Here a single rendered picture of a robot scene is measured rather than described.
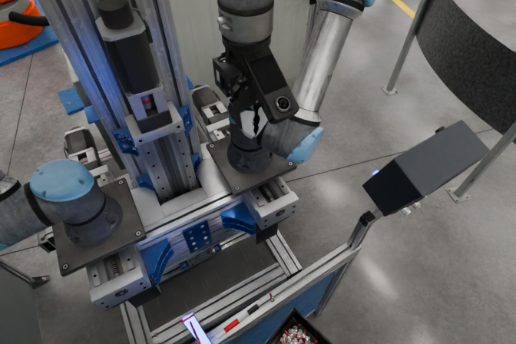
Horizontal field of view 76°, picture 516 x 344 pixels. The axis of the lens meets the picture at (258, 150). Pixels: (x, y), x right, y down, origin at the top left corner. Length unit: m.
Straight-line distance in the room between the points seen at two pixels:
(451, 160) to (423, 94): 2.26
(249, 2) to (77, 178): 0.59
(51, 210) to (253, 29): 0.63
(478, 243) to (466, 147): 1.49
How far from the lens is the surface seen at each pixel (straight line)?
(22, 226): 0.91
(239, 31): 0.46
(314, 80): 0.85
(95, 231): 0.98
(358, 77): 3.16
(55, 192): 0.86
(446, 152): 0.96
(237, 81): 0.51
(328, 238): 2.12
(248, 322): 1.05
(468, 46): 2.24
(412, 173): 0.88
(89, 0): 0.80
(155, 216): 1.12
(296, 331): 1.08
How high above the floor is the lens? 1.89
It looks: 51 degrees down
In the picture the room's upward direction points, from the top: straight up
